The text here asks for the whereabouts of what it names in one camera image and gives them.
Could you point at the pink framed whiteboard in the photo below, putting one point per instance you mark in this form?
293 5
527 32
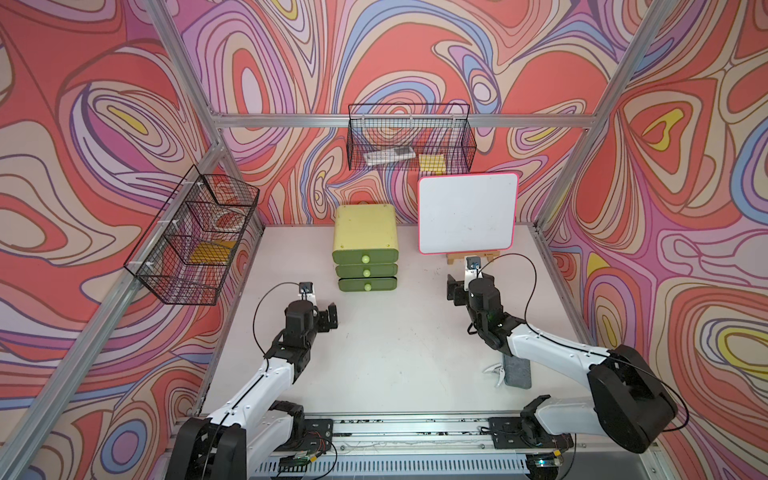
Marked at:
467 213

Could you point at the green circuit board right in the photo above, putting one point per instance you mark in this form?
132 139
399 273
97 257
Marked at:
547 460

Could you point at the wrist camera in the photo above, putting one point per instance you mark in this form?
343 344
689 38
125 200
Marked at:
473 267
307 292

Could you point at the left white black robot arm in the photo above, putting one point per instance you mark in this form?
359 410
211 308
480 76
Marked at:
238 437

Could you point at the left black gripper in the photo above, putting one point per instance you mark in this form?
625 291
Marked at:
323 323

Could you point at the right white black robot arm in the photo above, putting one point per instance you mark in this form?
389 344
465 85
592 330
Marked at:
626 401

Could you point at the black wire basket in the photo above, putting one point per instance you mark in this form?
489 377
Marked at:
429 128
202 207

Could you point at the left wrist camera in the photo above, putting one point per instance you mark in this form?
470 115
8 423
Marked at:
307 292

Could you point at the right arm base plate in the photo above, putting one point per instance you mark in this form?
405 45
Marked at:
510 433

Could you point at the yellow green drawer cabinet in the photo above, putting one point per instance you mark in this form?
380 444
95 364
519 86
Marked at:
365 249

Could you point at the green circuit board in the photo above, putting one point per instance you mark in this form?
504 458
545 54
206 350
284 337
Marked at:
547 460
296 463

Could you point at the green circuit board left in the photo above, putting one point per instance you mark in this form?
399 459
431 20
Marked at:
296 463

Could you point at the left black wire basket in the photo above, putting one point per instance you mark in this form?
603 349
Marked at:
202 207

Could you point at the white plastic clip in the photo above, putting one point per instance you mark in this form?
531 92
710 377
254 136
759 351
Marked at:
497 370

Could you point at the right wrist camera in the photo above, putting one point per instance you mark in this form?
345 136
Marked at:
473 267

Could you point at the back black wire basket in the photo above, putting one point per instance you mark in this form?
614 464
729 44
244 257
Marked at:
429 128

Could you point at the grey box in back basket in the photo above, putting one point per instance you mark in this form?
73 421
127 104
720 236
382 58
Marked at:
389 156

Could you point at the grey felt eraser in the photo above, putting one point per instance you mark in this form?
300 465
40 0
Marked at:
517 372

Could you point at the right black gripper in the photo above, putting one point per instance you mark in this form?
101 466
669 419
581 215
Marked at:
454 290

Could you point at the yellow item in left basket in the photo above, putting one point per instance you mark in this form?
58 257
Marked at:
217 252

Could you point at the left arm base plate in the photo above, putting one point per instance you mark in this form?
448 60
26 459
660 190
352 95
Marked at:
310 435

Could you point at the yellow block in back basket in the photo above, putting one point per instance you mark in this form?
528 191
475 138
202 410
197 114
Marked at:
432 164

